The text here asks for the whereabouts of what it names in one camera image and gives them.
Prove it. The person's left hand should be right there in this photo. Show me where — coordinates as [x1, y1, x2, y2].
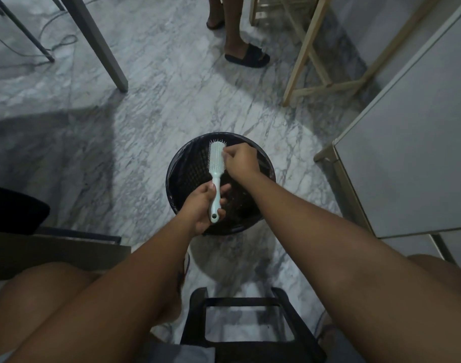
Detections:
[179, 182, 231, 236]

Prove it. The person's right hand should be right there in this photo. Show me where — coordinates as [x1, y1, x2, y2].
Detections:
[222, 143, 262, 183]

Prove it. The light teal hairbrush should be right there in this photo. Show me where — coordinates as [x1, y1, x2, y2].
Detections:
[209, 139, 227, 224]

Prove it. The person's left forearm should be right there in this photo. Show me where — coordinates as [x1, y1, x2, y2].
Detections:
[7, 215, 205, 363]

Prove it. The person's right forearm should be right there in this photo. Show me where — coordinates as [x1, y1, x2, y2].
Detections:
[234, 171, 461, 363]

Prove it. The black mesh waste bin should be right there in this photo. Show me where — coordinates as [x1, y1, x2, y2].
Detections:
[165, 132, 276, 236]

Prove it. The black slide sandal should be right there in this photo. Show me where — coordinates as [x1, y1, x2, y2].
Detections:
[224, 43, 271, 69]

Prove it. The person's leg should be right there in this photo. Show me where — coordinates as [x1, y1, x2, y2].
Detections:
[207, 0, 226, 27]
[406, 254, 461, 301]
[224, 0, 254, 54]
[0, 261, 187, 363]

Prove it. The black plastic stool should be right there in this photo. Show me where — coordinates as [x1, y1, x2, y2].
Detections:
[179, 286, 328, 363]

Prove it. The grey table leg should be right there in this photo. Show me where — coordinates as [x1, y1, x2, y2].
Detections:
[57, 0, 129, 93]

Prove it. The white cabinet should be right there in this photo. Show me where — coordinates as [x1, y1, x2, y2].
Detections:
[313, 0, 461, 266]

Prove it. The black cushion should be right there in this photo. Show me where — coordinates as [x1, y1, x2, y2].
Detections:
[0, 184, 51, 236]

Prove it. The person's left leg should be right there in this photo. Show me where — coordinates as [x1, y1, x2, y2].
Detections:
[0, 261, 187, 363]

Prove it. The black metal leg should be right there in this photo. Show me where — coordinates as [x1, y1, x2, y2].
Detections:
[0, 0, 56, 63]

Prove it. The person's right leg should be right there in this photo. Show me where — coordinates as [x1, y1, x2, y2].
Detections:
[406, 254, 461, 301]

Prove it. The light wooden folding frame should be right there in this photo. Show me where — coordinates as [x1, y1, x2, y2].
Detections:
[249, 0, 445, 108]

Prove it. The grey floor cable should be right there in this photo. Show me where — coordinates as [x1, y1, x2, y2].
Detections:
[0, 0, 110, 70]

